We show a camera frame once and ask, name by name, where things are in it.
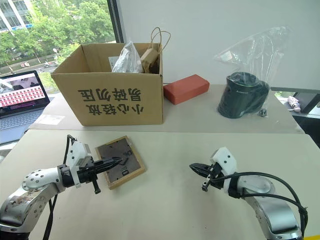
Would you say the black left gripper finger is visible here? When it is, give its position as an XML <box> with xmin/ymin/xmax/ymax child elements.
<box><xmin>92</xmin><ymin>156</ymin><xmax>124</xmax><ymax>168</ymax></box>
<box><xmin>94</xmin><ymin>161</ymin><xmax>121</xmax><ymax>175</ymax></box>

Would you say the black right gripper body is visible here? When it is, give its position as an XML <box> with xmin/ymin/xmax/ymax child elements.
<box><xmin>200</xmin><ymin>161</ymin><xmax>225</xmax><ymax>193</ymax></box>

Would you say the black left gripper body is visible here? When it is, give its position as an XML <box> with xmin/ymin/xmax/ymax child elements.
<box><xmin>76</xmin><ymin>161</ymin><xmax>102</xmax><ymax>195</ymax></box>

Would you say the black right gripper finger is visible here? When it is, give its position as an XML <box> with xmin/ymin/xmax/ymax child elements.
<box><xmin>188</xmin><ymin>162</ymin><xmax>211</xmax><ymax>172</ymax></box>
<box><xmin>191</xmin><ymin>168</ymin><xmax>210</xmax><ymax>179</ymax></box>

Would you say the wooden picture frame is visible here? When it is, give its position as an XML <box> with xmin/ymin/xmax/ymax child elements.
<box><xmin>94</xmin><ymin>135</ymin><xmax>147</xmax><ymax>191</ymax></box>

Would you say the laptop computer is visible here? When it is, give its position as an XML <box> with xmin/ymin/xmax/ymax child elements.
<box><xmin>0</xmin><ymin>69</ymin><xmax>55</xmax><ymax>145</ymax></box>

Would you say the printed cardboard box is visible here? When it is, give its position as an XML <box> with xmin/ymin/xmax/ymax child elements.
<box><xmin>50</xmin><ymin>42</ymin><xmax>165</xmax><ymax>127</ymax></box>

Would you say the black round appliance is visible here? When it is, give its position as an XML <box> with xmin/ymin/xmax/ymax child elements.
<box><xmin>216</xmin><ymin>71</ymin><xmax>271</xmax><ymax>119</ymax></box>

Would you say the red rectangular block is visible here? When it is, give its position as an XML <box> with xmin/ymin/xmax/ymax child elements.
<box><xmin>162</xmin><ymin>73</ymin><xmax>211</xmax><ymax>105</ymax></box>

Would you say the grey plastic bag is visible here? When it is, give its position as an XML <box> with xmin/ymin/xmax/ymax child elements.
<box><xmin>108</xmin><ymin>40</ymin><xmax>143</xmax><ymax>74</ymax></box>

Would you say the dark side desk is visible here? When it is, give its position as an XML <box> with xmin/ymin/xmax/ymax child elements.
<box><xmin>270</xmin><ymin>86</ymin><xmax>320</xmax><ymax>116</ymax></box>

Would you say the clear plastic bag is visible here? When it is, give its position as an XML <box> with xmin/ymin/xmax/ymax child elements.
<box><xmin>213</xmin><ymin>25</ymin><xmax>294</xmax><ymax>119</ymax></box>

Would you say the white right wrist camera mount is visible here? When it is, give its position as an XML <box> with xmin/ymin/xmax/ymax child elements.
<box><xmin>209</xmin><ymin>147</ymin><xmax>238</xmax><ymax>181</ymax></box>

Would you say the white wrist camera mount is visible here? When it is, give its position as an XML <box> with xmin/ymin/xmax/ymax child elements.
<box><xmin>66</xmin><ymin>141</ymin><xmax>93</xmax><ymax>189</ymax></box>
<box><xmin>209</xmin><ymin>147</ymin><xmax>238</xmax><ymax>181</ymax></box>

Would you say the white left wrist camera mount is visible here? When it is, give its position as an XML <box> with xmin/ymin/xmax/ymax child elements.
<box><xmin>66</xmin><ymin>141</ymin><xmax>93</xmax><ymax>189</ymax></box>

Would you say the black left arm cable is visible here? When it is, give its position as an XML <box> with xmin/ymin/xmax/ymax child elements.
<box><xmin>42</xmin><ymin>134</ymin><xmax>77</xmax><ymax>240</ymax></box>

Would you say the brown paper handle bag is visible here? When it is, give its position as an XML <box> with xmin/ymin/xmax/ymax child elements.
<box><xmin>139</xmin><ymin>26</ymin><xmax>172</xmax><ymax>75</ymax></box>

